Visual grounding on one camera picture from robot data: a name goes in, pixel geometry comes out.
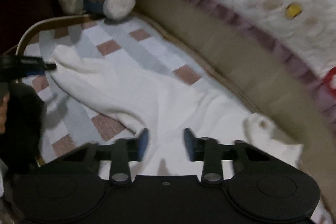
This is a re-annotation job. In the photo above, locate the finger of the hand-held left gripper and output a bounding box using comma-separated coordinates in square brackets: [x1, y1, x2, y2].
[22, 56, 57, 77]

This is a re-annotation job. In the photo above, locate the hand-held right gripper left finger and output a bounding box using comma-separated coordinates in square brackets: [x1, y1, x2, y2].
[62, 128, 149, 186]

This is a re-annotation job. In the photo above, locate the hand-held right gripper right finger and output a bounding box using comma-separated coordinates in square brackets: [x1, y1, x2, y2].
[183, 127, 271, 185]

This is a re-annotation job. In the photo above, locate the white fleece towel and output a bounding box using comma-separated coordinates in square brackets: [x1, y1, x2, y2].
[49, 44, 303, 178]

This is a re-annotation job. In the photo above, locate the checkered rug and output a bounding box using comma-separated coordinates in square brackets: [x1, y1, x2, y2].
[15, 14, 219, 165]

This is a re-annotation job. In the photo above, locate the beige bed base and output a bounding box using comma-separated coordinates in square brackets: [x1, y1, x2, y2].
[131, 0, 336, 216]

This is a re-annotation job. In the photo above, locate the white quilt with red bears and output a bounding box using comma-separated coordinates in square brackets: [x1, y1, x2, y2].
[142, 0, 336, 115]

